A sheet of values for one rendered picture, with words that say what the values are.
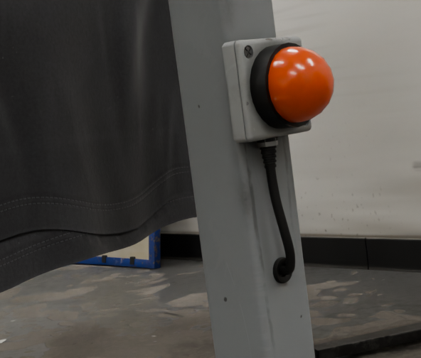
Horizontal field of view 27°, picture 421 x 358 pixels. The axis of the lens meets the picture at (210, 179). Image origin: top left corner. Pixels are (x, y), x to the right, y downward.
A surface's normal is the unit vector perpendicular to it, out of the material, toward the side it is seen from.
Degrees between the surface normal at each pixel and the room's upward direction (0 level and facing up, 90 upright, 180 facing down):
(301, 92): 99
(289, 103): 117
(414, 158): 90
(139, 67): 96
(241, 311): 90
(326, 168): 90
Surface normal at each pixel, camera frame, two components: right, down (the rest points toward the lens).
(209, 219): -0.69, 0.15
